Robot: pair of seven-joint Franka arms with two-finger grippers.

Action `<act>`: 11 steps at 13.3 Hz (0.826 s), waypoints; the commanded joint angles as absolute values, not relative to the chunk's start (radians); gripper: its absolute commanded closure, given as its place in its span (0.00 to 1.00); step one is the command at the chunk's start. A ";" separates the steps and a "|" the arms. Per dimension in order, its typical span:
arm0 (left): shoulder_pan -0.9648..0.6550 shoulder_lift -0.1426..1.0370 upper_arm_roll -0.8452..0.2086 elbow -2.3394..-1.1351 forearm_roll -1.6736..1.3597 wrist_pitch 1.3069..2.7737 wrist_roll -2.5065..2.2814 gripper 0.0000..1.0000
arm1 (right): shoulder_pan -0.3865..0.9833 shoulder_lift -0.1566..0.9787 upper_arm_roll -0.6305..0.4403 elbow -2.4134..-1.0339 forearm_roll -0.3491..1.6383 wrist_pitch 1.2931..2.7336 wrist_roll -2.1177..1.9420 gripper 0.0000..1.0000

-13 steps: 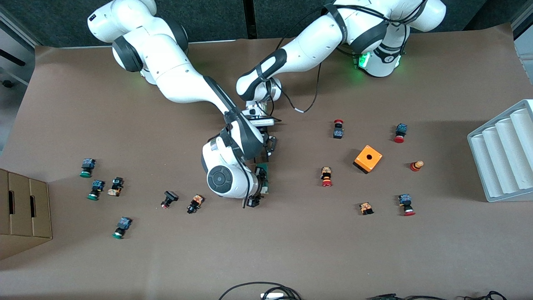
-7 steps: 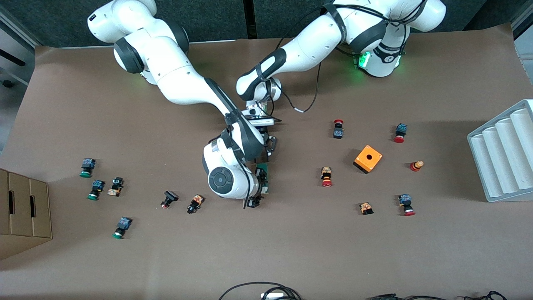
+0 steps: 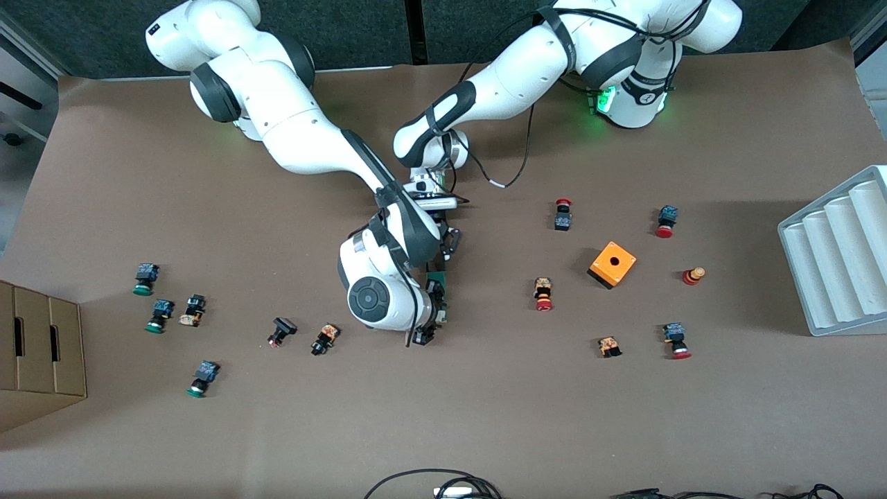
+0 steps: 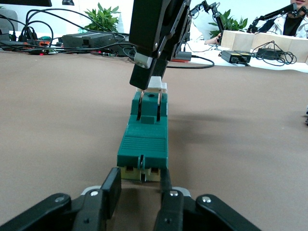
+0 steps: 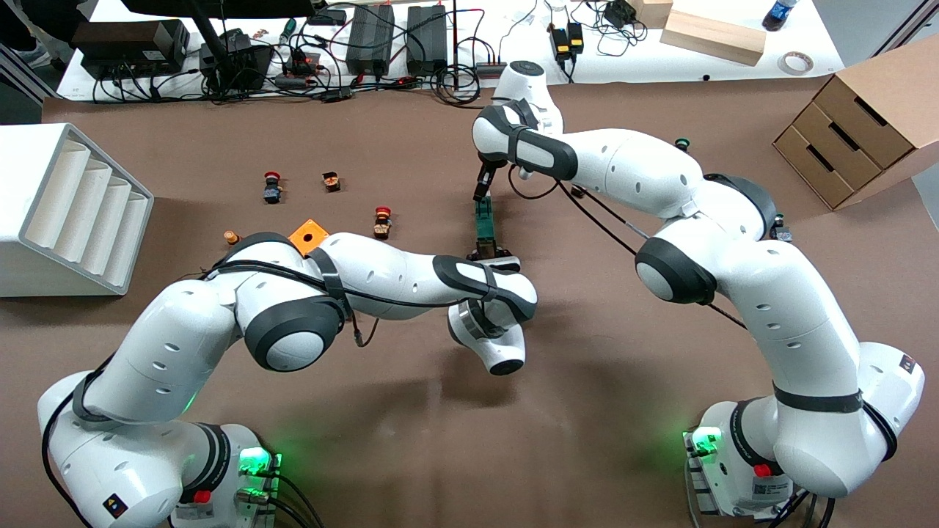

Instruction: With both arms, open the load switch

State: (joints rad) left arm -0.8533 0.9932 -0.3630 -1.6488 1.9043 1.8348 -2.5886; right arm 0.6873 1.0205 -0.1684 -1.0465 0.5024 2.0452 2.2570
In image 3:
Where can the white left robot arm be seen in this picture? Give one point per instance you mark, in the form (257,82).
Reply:
(513,76)

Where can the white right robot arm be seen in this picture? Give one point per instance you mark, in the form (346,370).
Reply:
(305,132)

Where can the black push button orange block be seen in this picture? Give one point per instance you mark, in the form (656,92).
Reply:
(324,339)

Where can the red mushroom button orange block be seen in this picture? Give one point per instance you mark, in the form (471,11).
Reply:
(543,292)

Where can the white plug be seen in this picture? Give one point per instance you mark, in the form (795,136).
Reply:
(454,492)

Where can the small orange contact block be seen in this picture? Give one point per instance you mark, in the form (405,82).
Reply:
(609,346)

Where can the green push button blue block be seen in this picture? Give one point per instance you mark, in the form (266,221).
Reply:
(204,374)
(146,276)
(161,313)

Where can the red yellow button cap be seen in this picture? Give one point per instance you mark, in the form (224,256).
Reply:
(693,276)

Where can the brown cardboard box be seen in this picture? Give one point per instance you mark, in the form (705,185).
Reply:
(41,353)

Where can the white ribbed tray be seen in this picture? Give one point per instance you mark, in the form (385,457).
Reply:
(838,256)

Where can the grey cabinet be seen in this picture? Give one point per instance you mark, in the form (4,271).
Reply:
(21,69)

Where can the orange button enclosure box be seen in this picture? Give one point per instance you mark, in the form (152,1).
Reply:
(612,263)

